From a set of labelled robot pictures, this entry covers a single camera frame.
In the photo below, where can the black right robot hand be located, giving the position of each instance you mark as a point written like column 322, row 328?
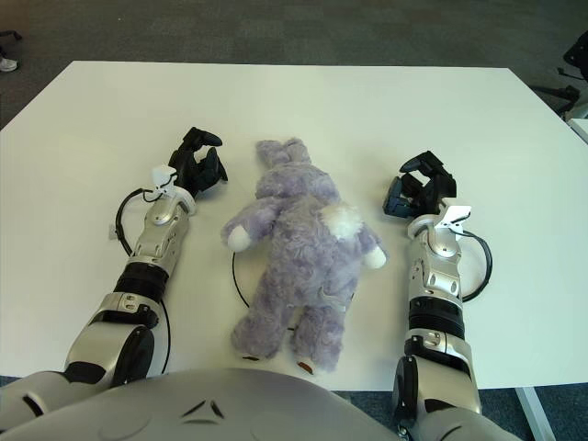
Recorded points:
column 432, row 193

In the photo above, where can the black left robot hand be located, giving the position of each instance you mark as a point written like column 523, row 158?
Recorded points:
column 188, row 170

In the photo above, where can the purple plush bear doll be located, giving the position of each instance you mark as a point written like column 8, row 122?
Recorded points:
column 303, row 248

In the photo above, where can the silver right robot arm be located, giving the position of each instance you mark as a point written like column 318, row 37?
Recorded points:
column 436, row 294

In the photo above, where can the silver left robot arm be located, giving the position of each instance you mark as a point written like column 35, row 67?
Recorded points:
column 156, row 248

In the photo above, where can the white plate black rim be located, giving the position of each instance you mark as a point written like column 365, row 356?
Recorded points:
column 234, row 275

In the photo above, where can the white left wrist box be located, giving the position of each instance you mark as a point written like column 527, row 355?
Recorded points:
column 164, row 177

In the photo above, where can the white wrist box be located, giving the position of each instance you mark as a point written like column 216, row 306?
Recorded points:
column 457, row 216
column 164, row 177

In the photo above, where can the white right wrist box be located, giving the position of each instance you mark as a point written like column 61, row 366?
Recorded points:
column 457, row 216

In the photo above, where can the black star chair foot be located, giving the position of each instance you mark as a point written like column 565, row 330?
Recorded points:
column 560, row 92

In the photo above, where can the white desk edge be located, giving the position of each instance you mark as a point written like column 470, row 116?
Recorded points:
column 581, row 124

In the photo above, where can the black office chair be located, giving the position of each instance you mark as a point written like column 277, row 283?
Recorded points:
column 579, row 55

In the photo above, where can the white sneaker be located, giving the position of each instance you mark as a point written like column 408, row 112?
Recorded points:
column 8, row 64

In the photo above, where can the black swivel chair base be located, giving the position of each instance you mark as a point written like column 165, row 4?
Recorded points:
column 9, row 34

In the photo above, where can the silver robot torso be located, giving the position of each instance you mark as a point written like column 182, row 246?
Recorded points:
column 184, row 409

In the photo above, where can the white table leg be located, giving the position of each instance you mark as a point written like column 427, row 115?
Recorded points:
column 533, row 413

